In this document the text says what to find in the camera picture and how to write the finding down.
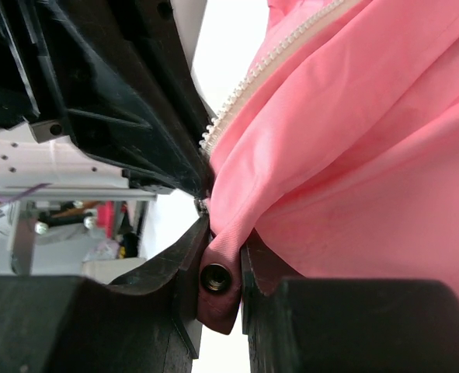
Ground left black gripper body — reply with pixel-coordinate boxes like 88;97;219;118
0;1;213;197

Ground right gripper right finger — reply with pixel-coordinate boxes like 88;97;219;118
241;233;459;372

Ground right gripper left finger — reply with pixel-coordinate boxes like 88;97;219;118
0;217;209;372

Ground pink hooded zip jacket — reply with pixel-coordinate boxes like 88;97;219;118
197;0;459;334

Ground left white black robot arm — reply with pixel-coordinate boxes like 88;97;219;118
0;1;213;197

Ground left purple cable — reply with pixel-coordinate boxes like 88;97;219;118
0;183;51;203

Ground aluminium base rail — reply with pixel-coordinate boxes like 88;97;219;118
0;187;156;201

